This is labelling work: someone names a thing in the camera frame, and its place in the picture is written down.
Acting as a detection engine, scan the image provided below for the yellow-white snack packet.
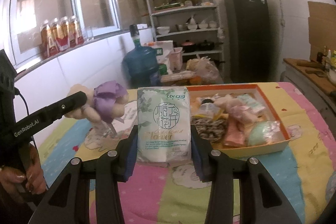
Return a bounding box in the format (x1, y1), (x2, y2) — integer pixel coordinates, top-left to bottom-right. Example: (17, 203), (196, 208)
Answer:
(195, 101), (224, 123)

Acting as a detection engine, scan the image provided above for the green puff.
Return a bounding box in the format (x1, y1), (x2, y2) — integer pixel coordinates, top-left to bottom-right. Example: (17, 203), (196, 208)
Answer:
(247, 120), (286, 147)

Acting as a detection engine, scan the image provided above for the dried noodle bundle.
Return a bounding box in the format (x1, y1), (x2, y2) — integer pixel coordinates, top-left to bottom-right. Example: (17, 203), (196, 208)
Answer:
(160, 70), (196, 83)

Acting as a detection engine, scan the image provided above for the leopard print cloth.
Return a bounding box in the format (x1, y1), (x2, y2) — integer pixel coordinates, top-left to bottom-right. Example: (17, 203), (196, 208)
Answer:
(191, 116), (229, 144)

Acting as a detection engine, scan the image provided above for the colourful patchwork cartoon blanket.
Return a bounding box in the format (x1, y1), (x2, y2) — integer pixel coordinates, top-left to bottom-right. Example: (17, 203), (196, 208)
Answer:
(39, 81), (336, 224)

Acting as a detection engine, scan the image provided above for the blue water jug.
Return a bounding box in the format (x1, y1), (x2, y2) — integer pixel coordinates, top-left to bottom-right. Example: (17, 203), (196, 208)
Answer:
(122, 45), (160, 88)

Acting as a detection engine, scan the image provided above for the green tray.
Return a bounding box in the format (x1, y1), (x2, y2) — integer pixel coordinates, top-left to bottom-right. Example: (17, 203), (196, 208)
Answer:
(155, 3), (182, 10)

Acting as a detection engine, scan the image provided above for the large white floral tissue pack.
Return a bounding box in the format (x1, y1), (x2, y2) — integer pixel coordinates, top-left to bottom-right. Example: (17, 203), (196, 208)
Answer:
(136, 86), (193, 167)

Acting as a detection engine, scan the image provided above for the pink towel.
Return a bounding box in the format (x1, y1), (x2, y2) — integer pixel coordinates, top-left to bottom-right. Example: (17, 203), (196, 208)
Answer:
(223, 118), (249, 149)

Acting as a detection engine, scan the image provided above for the person's left hand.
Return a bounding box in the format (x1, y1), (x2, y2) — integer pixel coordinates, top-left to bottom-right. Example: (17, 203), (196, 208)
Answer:
(0, 146), (48, 192)

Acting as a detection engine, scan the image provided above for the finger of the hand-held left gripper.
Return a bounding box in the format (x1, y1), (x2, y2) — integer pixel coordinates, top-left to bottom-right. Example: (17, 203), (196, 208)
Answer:
(41, 91), (88, 123)

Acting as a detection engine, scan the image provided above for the red cooking pot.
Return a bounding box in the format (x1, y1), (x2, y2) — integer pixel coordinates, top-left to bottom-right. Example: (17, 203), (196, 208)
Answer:
(181, 39), (196, 53)

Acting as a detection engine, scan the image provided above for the dark refrigerator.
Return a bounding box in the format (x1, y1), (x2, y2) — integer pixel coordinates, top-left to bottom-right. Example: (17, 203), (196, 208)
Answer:
(224, 0), (271, 83)

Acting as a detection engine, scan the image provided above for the aluminium sliding window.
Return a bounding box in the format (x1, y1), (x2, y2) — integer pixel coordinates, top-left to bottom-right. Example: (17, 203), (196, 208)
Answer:
(10, 0), (122, 62)

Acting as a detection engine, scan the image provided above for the pink plastic bin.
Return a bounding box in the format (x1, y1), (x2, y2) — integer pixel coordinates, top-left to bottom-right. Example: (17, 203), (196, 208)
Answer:
(169, 47), (184, 71)

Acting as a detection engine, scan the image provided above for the black water pump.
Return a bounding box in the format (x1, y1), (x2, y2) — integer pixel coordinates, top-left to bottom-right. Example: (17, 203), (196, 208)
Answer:
(129, 24), (142, 46)

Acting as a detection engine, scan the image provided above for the cleaver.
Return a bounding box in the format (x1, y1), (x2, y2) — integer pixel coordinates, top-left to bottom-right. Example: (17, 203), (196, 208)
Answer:
(306, 69), (326, 78)

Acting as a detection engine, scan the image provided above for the brown cardboard sheet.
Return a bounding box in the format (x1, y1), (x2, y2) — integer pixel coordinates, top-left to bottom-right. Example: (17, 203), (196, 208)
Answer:
(307, 1), (336, 62)

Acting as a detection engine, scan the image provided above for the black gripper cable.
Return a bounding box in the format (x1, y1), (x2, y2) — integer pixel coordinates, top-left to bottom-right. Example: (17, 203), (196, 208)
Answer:
(14, 89), (37, 151)

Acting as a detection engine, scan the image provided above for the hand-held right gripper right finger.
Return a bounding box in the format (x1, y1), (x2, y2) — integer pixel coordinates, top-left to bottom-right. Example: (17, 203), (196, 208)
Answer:
(190, 125), (302, 224)

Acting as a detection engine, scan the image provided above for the plush doll with purple dress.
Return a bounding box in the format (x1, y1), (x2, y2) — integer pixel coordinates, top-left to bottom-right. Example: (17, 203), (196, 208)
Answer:
(65, 80), (130, 133)

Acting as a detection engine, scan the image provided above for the orange cardboard box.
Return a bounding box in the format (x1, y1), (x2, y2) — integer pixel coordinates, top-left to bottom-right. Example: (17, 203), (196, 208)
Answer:
(187, 83), (292, 159)

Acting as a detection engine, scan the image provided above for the dark sauce bottle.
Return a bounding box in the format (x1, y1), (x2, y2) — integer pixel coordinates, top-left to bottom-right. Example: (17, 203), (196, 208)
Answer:
(317, 46), (329, 65)

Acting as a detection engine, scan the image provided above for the grey metal shelf rack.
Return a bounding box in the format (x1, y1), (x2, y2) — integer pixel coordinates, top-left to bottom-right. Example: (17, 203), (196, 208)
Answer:
(145, 0), (225, 67)

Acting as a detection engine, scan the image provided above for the plastic bag of vegetables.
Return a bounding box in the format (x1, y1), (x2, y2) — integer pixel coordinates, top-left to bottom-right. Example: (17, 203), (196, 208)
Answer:
(186, 54), (224, 84)

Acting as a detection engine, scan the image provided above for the white flour sack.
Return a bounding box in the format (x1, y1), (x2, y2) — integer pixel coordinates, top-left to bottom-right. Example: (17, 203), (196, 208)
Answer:
(149, 40), (175, 67)

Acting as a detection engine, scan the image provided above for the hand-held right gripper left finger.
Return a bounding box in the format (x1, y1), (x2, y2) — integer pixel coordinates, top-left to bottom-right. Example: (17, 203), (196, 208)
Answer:
(33, 126), (139, 224)

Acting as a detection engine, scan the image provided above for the grey kitchen counter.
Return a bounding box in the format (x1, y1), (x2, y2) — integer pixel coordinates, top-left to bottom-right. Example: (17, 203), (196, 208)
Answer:
(283, 57), (336, 109)

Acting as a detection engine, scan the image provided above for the wooden rolling pin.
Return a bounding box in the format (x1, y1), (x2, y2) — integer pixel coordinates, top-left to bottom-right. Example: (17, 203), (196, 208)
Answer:
(296, 60), (324, 68)

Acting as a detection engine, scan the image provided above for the black cooking pot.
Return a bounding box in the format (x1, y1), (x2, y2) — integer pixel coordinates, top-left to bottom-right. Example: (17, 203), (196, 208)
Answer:
(197, 40), (224, 52)

